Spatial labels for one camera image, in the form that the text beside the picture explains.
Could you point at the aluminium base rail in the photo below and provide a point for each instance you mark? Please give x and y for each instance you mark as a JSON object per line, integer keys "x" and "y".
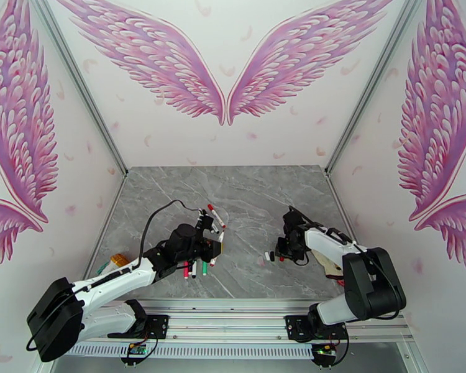
{"x": 225, "y": 325}

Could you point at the small orange object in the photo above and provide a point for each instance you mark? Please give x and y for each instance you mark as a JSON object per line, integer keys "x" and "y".
{"x": 120, "y": 260}

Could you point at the translucent highlighter cap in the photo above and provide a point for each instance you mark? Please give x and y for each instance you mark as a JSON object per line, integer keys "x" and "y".
{"x": 261, "y": 261}

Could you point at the small green object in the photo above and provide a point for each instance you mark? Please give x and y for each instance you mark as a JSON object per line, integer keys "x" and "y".
{"x": 103, "y": 268}

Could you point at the black whiteboard marker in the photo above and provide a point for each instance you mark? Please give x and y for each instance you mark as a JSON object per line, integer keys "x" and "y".
{"x": 215, "y": 228}

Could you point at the red whiteboard marker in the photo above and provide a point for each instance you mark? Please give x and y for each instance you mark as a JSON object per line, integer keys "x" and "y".
{"x": 214, "y": 261}
{"x": 215, "y": 215}

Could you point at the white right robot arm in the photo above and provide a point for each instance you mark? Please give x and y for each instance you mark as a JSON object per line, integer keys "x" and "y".
{"x": 326, "y": 243}

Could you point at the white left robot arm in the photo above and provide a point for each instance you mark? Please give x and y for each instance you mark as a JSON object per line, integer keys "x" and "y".
{"x": 112, "y": 280}

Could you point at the beige work glove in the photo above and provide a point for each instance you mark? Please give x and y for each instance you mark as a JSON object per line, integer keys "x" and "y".
{"x": 330, "y": 267}

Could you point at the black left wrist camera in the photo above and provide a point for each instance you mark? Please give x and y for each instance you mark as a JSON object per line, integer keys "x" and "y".
{"x": 206, "y": 221}

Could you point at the aluminium frame post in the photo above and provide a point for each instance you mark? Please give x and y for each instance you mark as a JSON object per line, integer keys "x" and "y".
{"x": 374, "y": 84}

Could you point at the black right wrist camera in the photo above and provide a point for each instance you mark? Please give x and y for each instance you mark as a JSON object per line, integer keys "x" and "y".
{"x": 282, "y": 246}

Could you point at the small green circuit board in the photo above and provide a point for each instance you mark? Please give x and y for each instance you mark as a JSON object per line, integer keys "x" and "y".
{"x": 324, "y": 349}
{"x": 136, "y": 349}

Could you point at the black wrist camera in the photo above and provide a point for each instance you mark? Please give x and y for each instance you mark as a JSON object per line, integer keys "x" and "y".
{"x": 282, "y": 246}
{"x": 206, "y": 221}

